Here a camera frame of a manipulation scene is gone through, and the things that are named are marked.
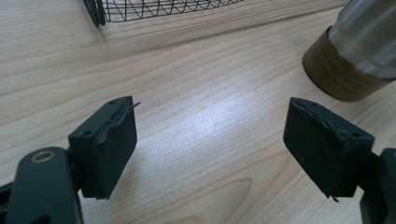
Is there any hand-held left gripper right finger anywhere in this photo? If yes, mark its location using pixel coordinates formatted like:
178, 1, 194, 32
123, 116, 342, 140
282, 96, 375, 203

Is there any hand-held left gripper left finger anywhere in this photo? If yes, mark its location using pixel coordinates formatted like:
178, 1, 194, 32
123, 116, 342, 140
67, 95, 142, 200

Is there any steel bottle with wooden base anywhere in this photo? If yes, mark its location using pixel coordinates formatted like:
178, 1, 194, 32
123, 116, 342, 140
302, 0, 396, 103

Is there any black wire basket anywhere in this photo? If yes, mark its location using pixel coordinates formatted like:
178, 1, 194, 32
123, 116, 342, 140
81, 0, 247, 28

